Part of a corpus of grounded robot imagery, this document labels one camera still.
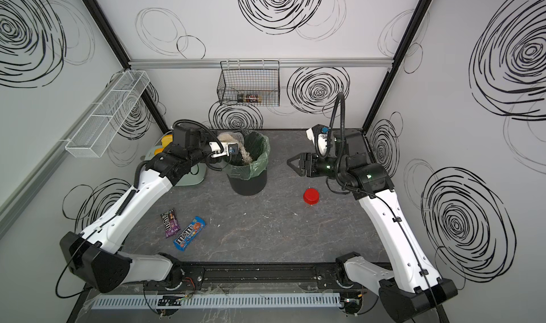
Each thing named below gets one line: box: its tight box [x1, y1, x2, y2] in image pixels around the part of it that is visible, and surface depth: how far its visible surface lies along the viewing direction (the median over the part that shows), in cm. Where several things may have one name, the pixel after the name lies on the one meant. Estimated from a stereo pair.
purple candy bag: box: [159, 207, 181, 239], surface depth 86 cm
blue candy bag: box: [173, 216, 207, 252], surface depth 84 cm
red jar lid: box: [302, 187, 321, 206], surface depth 95 cm
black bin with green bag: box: [222, 130, 271, 196], surface depth 86 cm
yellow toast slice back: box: [161, 134, 173, 150], surface depth 88 cm
